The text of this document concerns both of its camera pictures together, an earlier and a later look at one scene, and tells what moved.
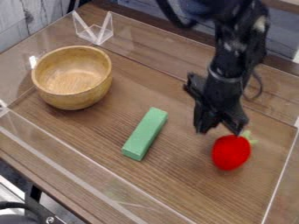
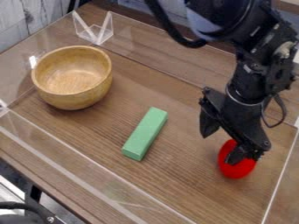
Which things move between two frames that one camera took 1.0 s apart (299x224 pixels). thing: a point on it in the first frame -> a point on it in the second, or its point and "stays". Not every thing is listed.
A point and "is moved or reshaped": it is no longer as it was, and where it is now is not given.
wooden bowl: x=72 y=76 stays
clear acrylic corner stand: x=93 y=33 stays
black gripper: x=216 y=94 -> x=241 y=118
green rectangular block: x=144 y=134 stays
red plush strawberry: x=229 y=150 is moved or reshaped
